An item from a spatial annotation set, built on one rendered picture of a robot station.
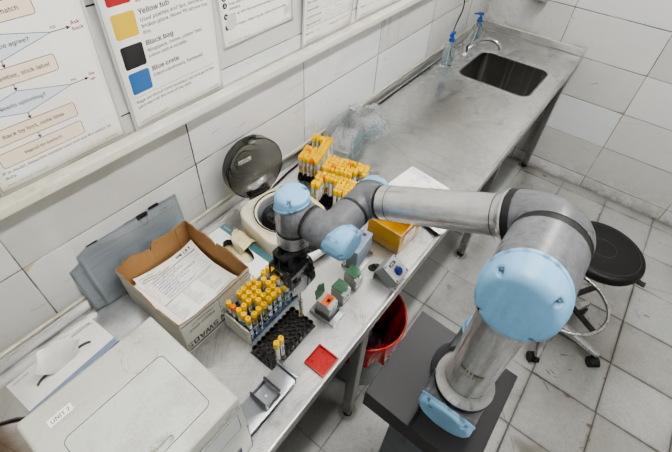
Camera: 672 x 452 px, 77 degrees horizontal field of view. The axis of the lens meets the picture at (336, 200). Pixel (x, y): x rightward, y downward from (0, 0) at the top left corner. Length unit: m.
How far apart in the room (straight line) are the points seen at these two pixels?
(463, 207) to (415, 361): 0.54
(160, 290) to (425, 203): 0.84
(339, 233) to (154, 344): 0.44
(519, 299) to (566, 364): 1.94
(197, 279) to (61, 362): 0.38
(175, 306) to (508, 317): 0.93
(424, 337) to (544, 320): 0.65
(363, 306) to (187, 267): 0.55
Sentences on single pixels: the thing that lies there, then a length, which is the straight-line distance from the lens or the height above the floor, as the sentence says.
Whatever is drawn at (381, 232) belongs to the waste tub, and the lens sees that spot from 1.43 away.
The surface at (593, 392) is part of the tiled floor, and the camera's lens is 2.52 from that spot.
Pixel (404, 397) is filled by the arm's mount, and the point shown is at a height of 0.95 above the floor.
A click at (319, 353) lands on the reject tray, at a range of 1.24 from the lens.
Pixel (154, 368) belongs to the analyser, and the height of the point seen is 1.18.
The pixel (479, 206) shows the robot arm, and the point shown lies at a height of 1.50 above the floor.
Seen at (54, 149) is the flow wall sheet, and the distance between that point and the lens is 1.13.
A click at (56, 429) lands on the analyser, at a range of 0.97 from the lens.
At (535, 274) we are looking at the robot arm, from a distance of 0.58.
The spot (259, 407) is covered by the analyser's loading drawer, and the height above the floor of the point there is 0.92.
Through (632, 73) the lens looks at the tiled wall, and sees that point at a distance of 3.15.
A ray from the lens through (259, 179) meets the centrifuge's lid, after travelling 1.52.
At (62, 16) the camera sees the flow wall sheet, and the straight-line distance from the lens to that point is 1.04.
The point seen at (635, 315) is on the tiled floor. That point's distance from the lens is 2.91.
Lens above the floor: 2.00
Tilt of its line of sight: 44 degrees down
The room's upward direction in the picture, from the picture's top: 4 degrees clockwise
